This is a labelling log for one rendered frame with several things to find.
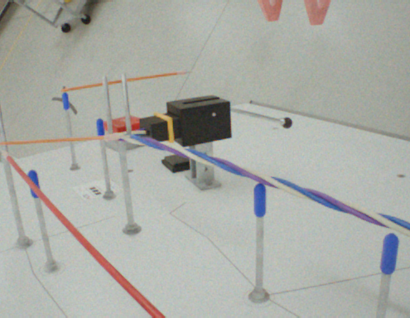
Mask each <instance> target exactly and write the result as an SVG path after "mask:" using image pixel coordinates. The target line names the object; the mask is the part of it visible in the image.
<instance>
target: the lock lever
mask: <svg viewBox="0 0 410 318"><path fill-rule="evenodd" d="M230 108H231V111H232V113H238V114H242V115H246V116H249V117H253V118H260V119H263V120H267V121H271V122H275V123H280V124H281V125H283V124H284V123H285V121H284V119H283V118H280V119H279V118H272V117H269V116H265V115H261V114H258V113H251V112H248V111H244V110H241V109H237V108H235V107H231V106H230Z"/></svg>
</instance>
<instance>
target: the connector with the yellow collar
mask: <svg viewBox="0 0 410 318"><path fill-rule="evenodd" d="M163 114H164V115H166V116H169V117H171V118H172V126H173V135H174V139H177V138H180V137H181V132H180V120H179V117H178V116H176V115H175V114H174V113H171V112H169V113H163ZM139 122H140V129H142V128H145V129H143V130H144V131H145V132H146V134H143V135H141V137H149V138H152V139H155V140H157V141H159V142H165V141H169V140H170V139H169V130H168V121H167V120H165V119H163V118H159V117H158V116H156V115H153V116H149V117H145V118H140V119H139Z"/></svg>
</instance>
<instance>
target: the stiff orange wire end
mask: <svg viewBox="0 0 410 318"><path fill-rule="evenodd" d="M191 72H192V71H185V70H183V71H177V72H174V73H168V74H162V75H149V76H143V77H137V78H131V79H127V82H130V81H136V80H147V79H154V78H160V77H167V76H173V75H185V74H186V73H191ZM117 83H122V80H121V79H119V80H113V81H108V84H117ZM101 85H103V83H100V84H88V85H82V86H77V87H70V88H65V89H63V88H62V89H61V90H60V91H61V92H65V91H71V90H77V89H87V88H93V87H99V86H101Z"/></svg>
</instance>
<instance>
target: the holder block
mask: <svg viewBox="0 0 410 318"><path fill-rule="evenodd" d="M166 108H167V112H168V113H169V112H171V113H174V114H175V115H176V116H178V117H179V120H180V132H181V137H180V138H177V139H174V141H175V142H177V143H178V144H180V145H181V146H182V147H188V146H193V145H197V144H203V143H207V142H215V141H219V140H224V139H229V138H232V128H231V108H230V101H228V100H227V99H221V98H220V97H218V96H215V95H213V94H212V95H207V96H201V97H195V98H190V99H181V100H175V101H170V102H166ZM213 113H215V116H214V115H213Z"/></svg>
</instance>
